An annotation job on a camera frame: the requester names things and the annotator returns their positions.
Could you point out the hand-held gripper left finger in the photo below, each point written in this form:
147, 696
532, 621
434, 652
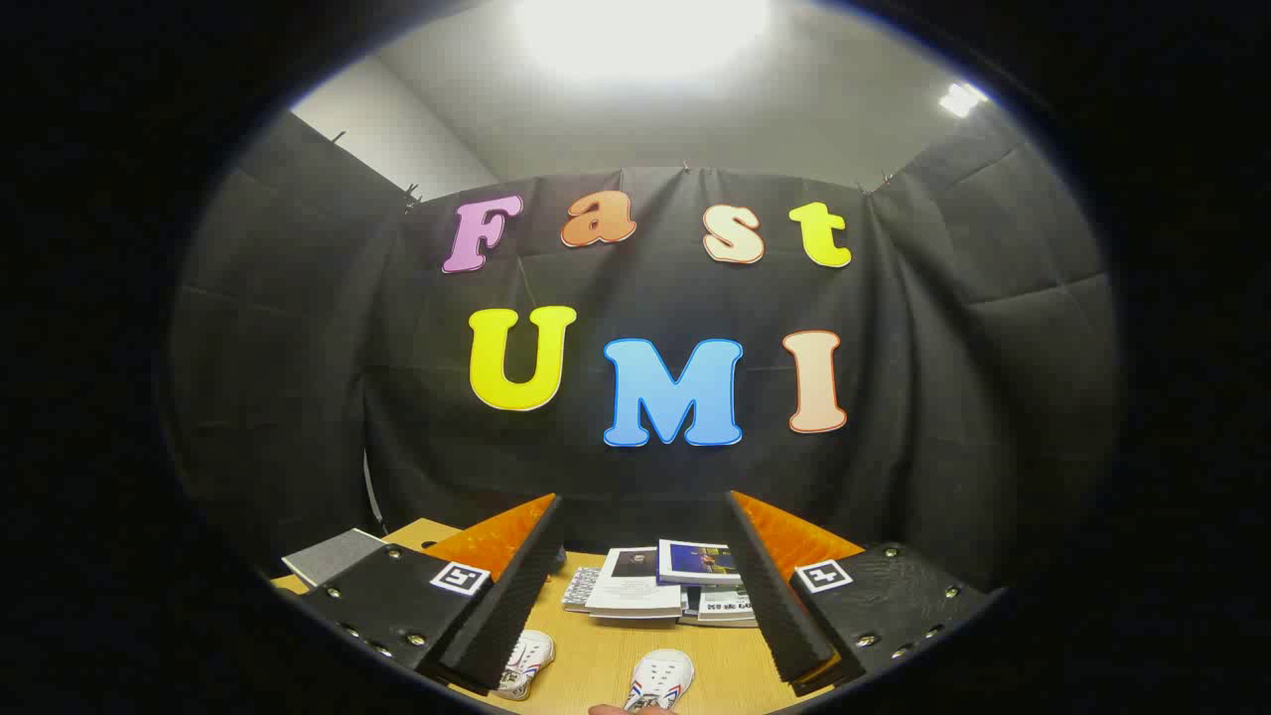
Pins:
506, 606

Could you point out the small ceiling light panel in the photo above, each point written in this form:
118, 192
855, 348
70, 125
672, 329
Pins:
961, 99

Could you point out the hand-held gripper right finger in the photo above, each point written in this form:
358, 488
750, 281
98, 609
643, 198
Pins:
770, 606

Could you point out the pale teal cover book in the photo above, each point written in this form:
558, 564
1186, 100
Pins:
725, 603

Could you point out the patterned spiral notebook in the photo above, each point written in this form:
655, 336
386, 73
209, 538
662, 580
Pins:
581, 588

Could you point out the white striped canvas shoe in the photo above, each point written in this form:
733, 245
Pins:
526, 660
660, 680

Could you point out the grey fabric storage box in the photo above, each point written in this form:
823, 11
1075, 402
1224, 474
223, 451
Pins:
333, 558

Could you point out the white book with portrait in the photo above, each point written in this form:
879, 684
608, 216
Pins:
635, 586

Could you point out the dark cover book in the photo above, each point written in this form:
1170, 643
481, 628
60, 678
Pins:
715, 623

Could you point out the thin grey backdrop pole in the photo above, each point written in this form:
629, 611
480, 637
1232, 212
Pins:
373, 497

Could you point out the blue cover book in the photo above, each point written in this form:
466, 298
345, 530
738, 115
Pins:
700, 563

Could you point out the large ceiling light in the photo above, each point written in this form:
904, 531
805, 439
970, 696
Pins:
640, 35

